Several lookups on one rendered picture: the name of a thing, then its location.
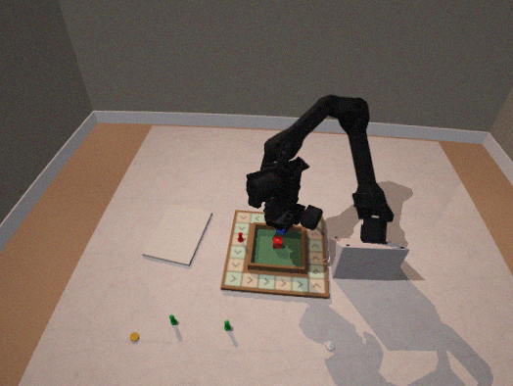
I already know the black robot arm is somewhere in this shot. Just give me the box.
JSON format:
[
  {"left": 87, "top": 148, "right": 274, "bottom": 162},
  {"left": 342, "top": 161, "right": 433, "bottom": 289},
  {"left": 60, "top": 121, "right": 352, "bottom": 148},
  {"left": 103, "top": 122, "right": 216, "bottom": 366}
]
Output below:
[{"left": 246, "top": 94, "right": 394, "bottom": 245}]

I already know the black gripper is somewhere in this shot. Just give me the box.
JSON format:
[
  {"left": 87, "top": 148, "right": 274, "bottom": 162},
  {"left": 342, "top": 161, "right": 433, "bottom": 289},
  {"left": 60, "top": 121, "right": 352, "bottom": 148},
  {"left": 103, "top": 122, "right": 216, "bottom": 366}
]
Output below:
[{"left": 248, "top": 186, "right": 323, "bottom": 230}]

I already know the red die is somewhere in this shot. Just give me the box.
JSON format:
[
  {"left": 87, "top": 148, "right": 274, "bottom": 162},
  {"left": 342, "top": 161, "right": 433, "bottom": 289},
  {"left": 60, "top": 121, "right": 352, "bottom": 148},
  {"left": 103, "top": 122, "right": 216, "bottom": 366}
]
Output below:
[{"left": 273, "top": 236, "right": 282, "bottom": 249}]

